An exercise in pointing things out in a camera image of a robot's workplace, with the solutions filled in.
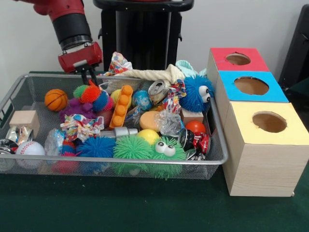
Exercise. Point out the shallow clear mesh bin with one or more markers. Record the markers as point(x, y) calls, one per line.
point(217, 150)

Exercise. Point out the long orange toy block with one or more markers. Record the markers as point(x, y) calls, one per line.
point(120, 106)

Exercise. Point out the blue spiky ball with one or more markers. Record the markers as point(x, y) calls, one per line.
point(98, 146)
point(194, 94)

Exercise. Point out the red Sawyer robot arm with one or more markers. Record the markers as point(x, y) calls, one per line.
point(63, 19)

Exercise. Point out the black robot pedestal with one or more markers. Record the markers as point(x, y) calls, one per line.
point(140, 43)

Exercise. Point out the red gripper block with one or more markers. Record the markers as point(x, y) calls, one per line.
point(79, 58)

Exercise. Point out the green furry googly-eyed toy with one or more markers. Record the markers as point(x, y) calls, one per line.
point(166, 159)

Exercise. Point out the blue globe ball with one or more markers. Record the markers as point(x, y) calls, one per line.
point(141, 100)

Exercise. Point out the mint green muslin cloth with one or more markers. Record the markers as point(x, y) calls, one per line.
point(186, 67)

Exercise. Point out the dark green table cloth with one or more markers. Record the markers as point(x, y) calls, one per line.
point(120, 208)

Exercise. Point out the wooden box with three holes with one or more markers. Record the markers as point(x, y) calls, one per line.
point(265, 159)

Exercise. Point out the crushed red soda can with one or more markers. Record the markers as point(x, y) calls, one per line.
point(195, 141)

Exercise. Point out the green spiky ball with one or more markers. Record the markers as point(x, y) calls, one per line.
point(131, 146)

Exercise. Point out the small orange basketball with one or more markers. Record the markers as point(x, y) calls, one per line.
point(56, 99)

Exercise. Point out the pale wooden block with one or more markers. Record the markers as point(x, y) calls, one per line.
point(24, 121)

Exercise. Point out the cream yellow muslin cloth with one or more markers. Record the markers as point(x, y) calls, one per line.
point(149, 74)

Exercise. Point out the silver drink can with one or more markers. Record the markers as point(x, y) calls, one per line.
point(158, 91)

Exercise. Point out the black upright panel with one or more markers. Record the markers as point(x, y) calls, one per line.
point(297, 43)

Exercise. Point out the purple plush toy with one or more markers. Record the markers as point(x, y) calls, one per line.
point(75, 110)

